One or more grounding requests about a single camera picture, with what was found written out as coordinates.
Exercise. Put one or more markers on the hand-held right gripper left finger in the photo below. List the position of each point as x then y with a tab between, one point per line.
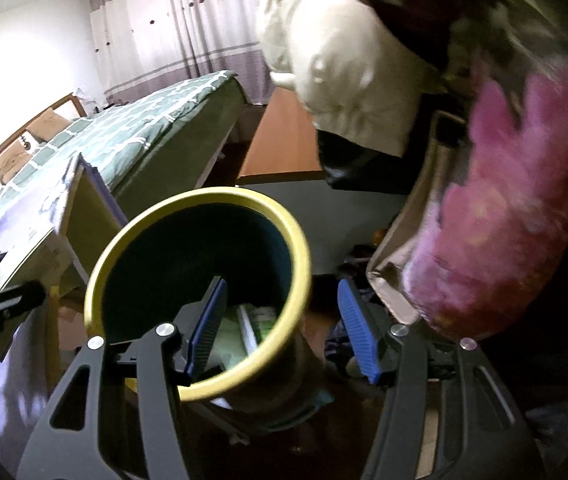
209	325

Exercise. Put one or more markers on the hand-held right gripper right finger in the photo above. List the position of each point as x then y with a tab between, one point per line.
358	330

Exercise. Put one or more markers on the white bottle with green label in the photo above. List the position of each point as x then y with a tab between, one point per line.
259	322

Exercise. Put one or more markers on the blue trash bin yellow rim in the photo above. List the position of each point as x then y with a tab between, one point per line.
174	260

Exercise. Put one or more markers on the brown pillow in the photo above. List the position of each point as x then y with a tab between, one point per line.
9	165
49	125

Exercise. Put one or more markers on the beige bag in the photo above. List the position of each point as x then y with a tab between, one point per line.
423	210

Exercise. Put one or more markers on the black bag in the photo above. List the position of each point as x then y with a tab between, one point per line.
358	165

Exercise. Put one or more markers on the pink fluffy garment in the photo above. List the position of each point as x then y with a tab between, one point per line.
513	210

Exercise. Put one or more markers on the wooden desk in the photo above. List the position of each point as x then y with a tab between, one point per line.
284	140

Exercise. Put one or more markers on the green checked bedspread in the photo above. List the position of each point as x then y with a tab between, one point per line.
154	115

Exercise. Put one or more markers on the white puffer jacket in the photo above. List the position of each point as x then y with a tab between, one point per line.
343	70

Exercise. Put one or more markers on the pink and white curtain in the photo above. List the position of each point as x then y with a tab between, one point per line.
174	20

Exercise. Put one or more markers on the dark patterned garment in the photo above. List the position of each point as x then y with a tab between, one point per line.
513	20

